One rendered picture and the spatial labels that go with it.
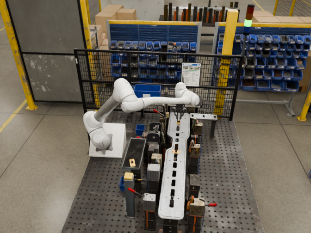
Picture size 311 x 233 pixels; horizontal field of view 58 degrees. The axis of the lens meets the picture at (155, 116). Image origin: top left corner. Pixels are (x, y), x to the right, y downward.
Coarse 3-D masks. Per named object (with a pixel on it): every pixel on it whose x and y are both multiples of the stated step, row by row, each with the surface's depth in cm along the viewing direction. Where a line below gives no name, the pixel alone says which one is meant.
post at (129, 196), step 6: (126, 180) 209; (132, 180) 209; (126, 186) 213; (132, 186) 212; (126, 192) 217; (132, 192) 217; (126, 198) 221; (132, 198) 220; (126, 204) 225; (132, 204) 224; (126, 210) 231; (132, 210) 229; (126, 216) 233; (132, 216) 233
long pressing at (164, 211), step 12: (180, 120) 299; (168, 132) 281; (180, 132) 281; (180, 144) 266; (168, 156) 252; (180, 156) 252; (168, 168) 239; (180, 168) 239; (168, 180) 228; (180, 180) 228; (168, 192) 218; (180, 192) 218; (168, 204) 208; (180, 204) 208; (168, 216) 200; (180, 216) 199
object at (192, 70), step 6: (186, 66) 317; (192, 66) 316; (198, 66) 316; (186, 72) 321; (192, 72) 320; (198, 72) 320; (180, 78) 326; (186, 78) 326; (192, 78) 325; (198, 78) 324; (186, 84) 330; (192, 84) 329; (198, 84) 328
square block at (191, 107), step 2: (188, 106) 311; (190, 106) 311; (192, 106) 311; (194, 106) 311; (188, 108) 312; (190, 108) 311; (192, 108) 311; (194, 108) 311; (188, 110) 313; (190, 110) 313; (192, 110) 313; (194, 110) 312; (188, 112) 315; (190, 112) 315; (192, 112) 314; (192, 116) 317; (190, 118) 319; (190, 120) 320; (192, 120) 320; (190, 122) 325; (190, 124) 327; (190, 126) 328; (190, 128) 330; (190, 130) 328; (190, 132) 329
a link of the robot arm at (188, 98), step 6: (186, 96) 258; (192, 96) 258; (144, 102) 245; (150, 102) 250; (156, 102) 254; (162, 102) 254; (168, 102) 254; (174, 102) 254; (180, 102) 255; (186, 102) 258; (192, 102) 257; (198, 102) 260
